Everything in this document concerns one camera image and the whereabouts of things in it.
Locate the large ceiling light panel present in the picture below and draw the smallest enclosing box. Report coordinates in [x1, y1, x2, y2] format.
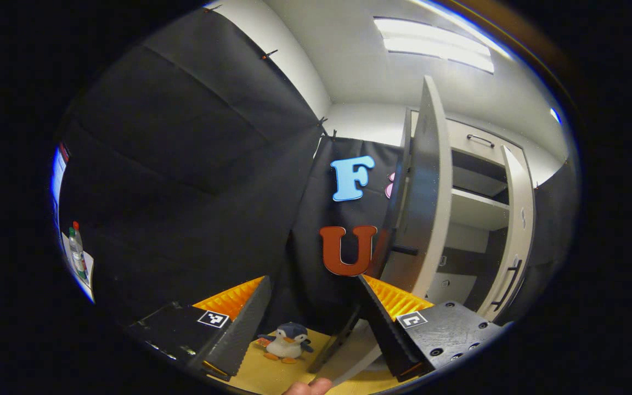
[374, 16, 496, 74]

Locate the white cabinet door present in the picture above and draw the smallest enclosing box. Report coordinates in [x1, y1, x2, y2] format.
[308, 76, 454, 387]
[478, 144, 537, 323]

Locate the black backdrop cloth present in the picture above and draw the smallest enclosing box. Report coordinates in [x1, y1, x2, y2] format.
[55, 5, 330, 324]
[286, 134, 410, 335]

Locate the white cabinet drawer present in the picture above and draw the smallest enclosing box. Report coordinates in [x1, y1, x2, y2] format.
[410, 111, 525, 165]

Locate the white cabinet shelf board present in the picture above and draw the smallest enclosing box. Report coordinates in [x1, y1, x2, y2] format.
[450, 188, 510, 232]

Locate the clear bottle red cap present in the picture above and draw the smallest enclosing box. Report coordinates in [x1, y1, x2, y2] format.
[68, 221, 89, 280]

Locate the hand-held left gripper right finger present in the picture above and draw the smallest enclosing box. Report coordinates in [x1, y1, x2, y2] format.
[356, 274, 506, 383]

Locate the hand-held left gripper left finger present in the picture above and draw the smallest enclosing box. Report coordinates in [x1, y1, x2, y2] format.
[127, 275, 273, 382]

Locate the penguin plush toy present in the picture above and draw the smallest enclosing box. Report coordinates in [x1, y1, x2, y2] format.
[257, 322, 315, 364]

